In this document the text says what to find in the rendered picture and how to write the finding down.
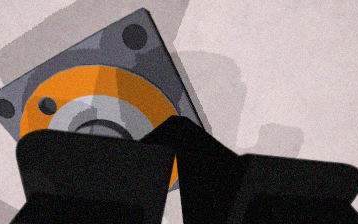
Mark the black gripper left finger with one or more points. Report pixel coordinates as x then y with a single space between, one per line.
97 167

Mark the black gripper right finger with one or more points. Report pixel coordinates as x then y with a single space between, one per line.
217 185

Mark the orange round plate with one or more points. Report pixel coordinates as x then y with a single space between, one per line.
98 91

